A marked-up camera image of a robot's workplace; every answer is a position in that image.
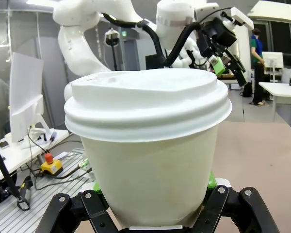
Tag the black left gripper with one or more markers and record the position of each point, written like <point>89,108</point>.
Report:
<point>218,31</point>

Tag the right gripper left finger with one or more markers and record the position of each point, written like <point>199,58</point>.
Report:
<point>87,213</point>

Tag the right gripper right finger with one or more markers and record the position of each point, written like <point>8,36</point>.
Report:
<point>232,211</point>

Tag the white paper cup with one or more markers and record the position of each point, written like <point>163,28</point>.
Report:
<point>148,174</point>

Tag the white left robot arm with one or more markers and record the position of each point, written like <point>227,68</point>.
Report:
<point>80,43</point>

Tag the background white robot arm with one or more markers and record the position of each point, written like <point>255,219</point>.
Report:
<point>189,51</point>

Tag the white plastic cup lid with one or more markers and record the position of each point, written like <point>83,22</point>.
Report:
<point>148,109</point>

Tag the person in green shirt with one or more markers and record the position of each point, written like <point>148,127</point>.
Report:
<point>257,72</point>

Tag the small background monitor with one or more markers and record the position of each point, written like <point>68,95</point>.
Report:
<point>272,63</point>

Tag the white table with bottle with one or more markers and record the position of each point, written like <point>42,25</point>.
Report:
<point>281,88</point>

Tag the yellow emergency stop button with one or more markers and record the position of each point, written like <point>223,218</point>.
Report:
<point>52,166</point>

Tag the white desk with monitor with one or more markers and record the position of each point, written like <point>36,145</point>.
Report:
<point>14,157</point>

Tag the black slanted rod with clamp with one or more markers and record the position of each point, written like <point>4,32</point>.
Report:
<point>4,167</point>

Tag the smartphone on desk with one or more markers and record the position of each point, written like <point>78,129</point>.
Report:
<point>3,144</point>

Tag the black lamp on stand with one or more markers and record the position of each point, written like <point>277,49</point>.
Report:
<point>112,38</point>

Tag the white computer monitor back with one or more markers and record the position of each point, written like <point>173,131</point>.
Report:
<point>24,92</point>

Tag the grey aluminium base plate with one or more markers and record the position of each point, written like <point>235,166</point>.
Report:
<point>63,184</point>

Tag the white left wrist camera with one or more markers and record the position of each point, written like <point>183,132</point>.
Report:
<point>242,18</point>

